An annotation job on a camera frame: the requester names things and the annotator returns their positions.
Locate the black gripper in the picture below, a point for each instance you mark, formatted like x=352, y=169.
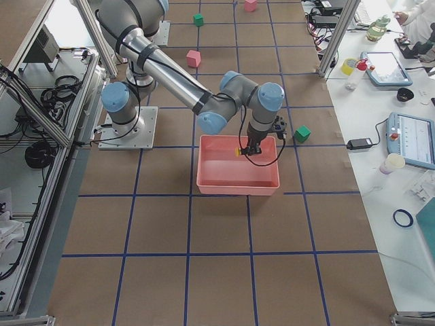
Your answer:
x=254, y=137

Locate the yellow push button switch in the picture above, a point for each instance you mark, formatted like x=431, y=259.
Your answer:
x=238, y=151

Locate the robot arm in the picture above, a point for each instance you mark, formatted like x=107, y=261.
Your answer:
x=128, y=27

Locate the green cube near arm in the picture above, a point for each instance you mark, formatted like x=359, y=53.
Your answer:
x=198, y=19

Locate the pink cube near arm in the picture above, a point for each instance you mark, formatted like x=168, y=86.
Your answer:
x=250, y=5

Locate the pink plastic bin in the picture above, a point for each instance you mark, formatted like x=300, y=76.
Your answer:
x=221, y=171

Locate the green cube near bin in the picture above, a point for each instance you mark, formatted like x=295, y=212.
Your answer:
x=302, y=133

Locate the black power adapter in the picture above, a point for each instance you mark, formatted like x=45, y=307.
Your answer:
x=357, y=144

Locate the pink cube centre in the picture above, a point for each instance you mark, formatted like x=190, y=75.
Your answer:
x=193, y=58

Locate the yellow tape roll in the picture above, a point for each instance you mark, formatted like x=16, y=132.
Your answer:
x=348, y=66

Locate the white paper cup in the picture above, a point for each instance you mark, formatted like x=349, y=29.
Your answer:
x=392, y=163

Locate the teach pendant tablet far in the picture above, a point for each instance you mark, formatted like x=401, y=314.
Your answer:
x=388, y=69

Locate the teach pendant tablet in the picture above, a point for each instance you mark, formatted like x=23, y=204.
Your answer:
x=412, y=138
x=388, y=69

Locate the black bowl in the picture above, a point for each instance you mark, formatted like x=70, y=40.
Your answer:
x=404, y=95

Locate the teach pendant tablet near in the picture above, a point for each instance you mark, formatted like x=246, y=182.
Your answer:
x=412, y=138

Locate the green glass bottle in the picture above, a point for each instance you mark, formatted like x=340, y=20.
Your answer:
x=378, y=28

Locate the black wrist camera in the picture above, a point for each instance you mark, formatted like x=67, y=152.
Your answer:
x=279, y=127

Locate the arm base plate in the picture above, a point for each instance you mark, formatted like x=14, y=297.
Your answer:
x=161, y=37
x=138, y=134

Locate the aluminium frame post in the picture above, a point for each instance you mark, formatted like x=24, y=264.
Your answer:
x=337, y=36

